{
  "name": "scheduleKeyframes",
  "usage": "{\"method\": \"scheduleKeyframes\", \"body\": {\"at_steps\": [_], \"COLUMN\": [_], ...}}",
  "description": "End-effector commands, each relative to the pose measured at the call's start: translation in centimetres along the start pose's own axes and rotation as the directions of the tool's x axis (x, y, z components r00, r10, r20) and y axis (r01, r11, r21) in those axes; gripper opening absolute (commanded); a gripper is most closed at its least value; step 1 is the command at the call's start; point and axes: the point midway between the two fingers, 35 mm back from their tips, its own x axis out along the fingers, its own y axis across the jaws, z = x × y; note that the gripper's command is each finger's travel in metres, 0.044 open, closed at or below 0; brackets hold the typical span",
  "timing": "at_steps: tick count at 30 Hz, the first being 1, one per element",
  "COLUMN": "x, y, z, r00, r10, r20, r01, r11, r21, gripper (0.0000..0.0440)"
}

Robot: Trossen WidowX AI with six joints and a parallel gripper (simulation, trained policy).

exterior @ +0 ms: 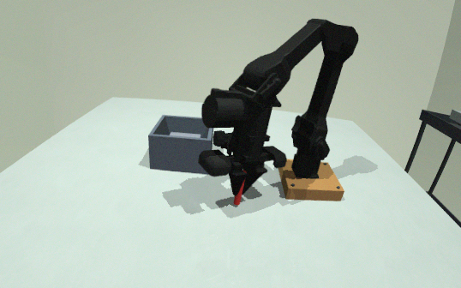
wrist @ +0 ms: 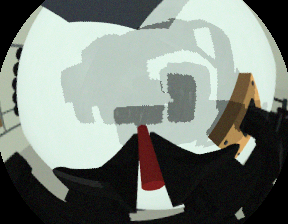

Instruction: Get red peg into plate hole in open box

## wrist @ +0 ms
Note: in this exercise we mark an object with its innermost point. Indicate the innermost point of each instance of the dark red peg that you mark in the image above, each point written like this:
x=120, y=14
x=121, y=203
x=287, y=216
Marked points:
x=151, y=178

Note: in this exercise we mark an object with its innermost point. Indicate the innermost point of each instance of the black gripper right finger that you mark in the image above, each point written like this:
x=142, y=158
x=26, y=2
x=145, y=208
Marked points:
x=183, y=170

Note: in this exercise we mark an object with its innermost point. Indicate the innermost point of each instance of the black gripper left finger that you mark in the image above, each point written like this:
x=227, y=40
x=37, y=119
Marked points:
x=117, y=178

